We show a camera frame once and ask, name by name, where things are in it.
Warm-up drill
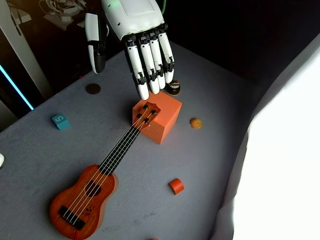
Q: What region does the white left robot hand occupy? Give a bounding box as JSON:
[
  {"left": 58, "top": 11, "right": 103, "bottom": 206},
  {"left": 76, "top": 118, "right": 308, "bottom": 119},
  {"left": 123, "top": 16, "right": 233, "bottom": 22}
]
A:
[{"left": 84, "top": 0, "right": 176, "bottom": 101}]

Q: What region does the small brown toy guitar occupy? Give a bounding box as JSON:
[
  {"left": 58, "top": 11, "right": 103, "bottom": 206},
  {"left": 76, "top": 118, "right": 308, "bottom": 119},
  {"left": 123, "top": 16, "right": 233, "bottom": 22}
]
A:
[{"left": 49, "top": 101, "right": 162, "bottom": 240}]

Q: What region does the white background equipment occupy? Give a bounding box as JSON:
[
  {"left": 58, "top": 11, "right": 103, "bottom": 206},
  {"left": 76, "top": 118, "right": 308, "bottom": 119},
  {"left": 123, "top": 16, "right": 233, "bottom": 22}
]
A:
[{"left": 38, "top": 0, "right": 86, "bottom": 32}]

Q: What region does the teal number five block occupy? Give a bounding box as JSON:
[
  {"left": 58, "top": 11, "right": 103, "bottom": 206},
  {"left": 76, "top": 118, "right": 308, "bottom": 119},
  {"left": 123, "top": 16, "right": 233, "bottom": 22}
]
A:
[{"left": 51, "top": 113, "right": 71, "bottom": 131}]

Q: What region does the cyan light strip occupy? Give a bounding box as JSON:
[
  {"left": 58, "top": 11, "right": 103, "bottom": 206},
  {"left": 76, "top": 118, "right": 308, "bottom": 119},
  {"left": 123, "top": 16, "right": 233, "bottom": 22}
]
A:
[{"left": 0, "top": 64, "right": 35, "bottom": 111}]

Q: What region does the dark brown round disc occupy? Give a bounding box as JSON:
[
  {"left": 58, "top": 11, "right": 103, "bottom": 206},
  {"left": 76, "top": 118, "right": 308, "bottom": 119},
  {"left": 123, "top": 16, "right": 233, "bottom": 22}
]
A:
[{"left": 85, "top": 83, "right": 102, "bottom": 95}]

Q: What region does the chocolate cake toy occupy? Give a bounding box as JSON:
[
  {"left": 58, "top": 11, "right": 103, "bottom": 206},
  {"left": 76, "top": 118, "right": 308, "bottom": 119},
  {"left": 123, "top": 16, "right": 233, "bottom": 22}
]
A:
[{"left": 164, "top": 79, "right": 181, "bottom": 97}]

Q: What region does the large orange foam cube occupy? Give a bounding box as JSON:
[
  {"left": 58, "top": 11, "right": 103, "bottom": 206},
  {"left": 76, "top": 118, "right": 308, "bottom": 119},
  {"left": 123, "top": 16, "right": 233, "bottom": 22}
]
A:
[{"left": 131, "top": 91, "right": 183, "bottom": 145}]

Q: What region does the white upright panel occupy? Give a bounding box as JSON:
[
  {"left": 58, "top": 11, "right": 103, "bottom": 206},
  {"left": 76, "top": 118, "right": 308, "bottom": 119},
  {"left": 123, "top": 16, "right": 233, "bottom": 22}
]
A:
[{"left": 0, "top": 0, "right": 53, "bottom": 100}]

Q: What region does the orange swirl cookie toy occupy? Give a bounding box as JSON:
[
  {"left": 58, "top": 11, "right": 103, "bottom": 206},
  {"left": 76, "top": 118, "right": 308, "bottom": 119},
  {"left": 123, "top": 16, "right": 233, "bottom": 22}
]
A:
[{"left": 189, "top": 117, "right": 203, "bottom": 130}]

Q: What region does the orange half-cylinder block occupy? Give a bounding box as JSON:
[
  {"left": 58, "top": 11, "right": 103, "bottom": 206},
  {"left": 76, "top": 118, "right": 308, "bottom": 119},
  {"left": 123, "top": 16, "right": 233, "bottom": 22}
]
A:
[{"left": 167, "top": 177, "right": 185, "bottom": 196}]

